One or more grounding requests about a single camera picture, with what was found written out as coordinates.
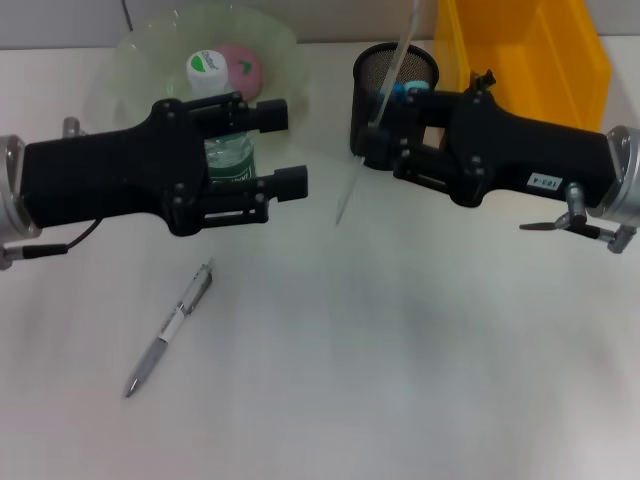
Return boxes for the blue turquoise scissors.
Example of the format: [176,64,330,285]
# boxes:
[377,79,432,101]

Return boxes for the green plastic wrapper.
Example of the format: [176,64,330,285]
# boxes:
[468,69,498,96]

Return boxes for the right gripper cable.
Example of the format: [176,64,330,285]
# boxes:
[518,181,636,255]

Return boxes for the clear plastic ruler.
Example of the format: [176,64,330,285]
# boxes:
[335,0,421,227]

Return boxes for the yellow plastic storage bin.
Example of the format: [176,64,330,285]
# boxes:
[432,0,613,135]

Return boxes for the silver white pen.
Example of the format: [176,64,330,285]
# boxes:
[123,257,217,400]

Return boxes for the green glass fruit plate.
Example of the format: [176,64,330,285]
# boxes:
[84,5,315,154]

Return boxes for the clear water bottle green label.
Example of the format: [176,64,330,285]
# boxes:
[186,48,259,187]

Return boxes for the black mesh pen cup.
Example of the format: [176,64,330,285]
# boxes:
[349,42,441,173]

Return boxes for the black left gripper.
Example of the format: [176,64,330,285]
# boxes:
[22,92,311,238]

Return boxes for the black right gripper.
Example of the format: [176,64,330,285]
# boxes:
[355,88,620,209]

